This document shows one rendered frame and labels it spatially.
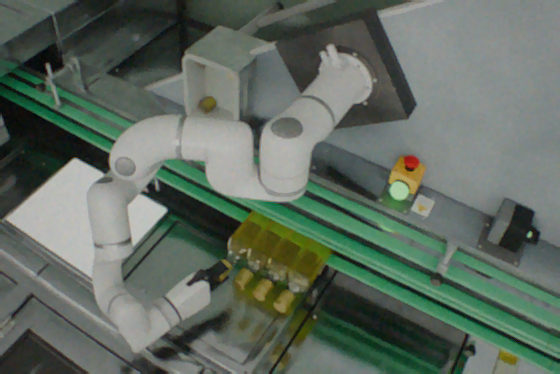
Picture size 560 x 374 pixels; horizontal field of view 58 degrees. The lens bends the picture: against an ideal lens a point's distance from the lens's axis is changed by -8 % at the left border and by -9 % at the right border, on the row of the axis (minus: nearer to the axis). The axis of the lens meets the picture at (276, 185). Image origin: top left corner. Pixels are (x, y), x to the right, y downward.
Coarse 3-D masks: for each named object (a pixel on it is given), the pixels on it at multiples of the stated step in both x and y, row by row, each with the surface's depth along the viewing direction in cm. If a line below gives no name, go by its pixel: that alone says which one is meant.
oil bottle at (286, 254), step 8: (296, 232) 139; (288, 240) 137; (296, 240) 137; (304, 240) 137; (280, 248) 135; (288, 248) 135; (296, 248) 135; (304, 248) 137; (272, 256) 133; (280, 256) 133; (288, 256) 133; (296, 256) 134; (272, 264) 132; (280, 264) 132; (288, 264) 132; (272, 272) 132; (280, 272) 131; (288, 272) 133; (280, 280) 133
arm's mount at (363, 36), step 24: (336, 24) 111; (360, 24) 107; (288, 48) 122; (312, 48) 118; (336, 48) 114; (360, 48) 111; (384, 48) 111; (312, 72) 123; (384, 72) 112; (384, 96) 116; (408, 96) 117; (360, 120) 124; (384, 120) 120
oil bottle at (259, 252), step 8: (272, 224) 140; (280, 224) 140; (264, 232) 138; (272, 232) 139; (280, 232) 139; (288, 232) 140; (256, 240) 137; (264, 240) 137; (272, 240) 137; (280, 240) 137; (256, 248) 135; (264, 248) 135; (272, 248) 135; (248, 256) 134; (256, 256) 134; (264, 256) 133; (256, 264) 134; (264, 264) 134
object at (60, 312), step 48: (0, 96) 197; (0, 144) 179; (48, 144) 182; (0, 192) 166; (144, 192) 170; (0, 240) 150; (0, 288) 143; (48, 288) 142; (336, 288) 150; (0, 336) 133; (48, 336) 135; (96, 336) 134; (288, 336) 138; (336, 336) 140; (384, 336) 140; (432, 336) 140
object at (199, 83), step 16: (192, 64) 141; (208, 64) 134; (192, 80) 145; (208, 80) 149; (224, 80) 146; (192, 96) 149; (208, 96) 153; (224, 96) 150; (192, 112) 152; (224, 112) 153
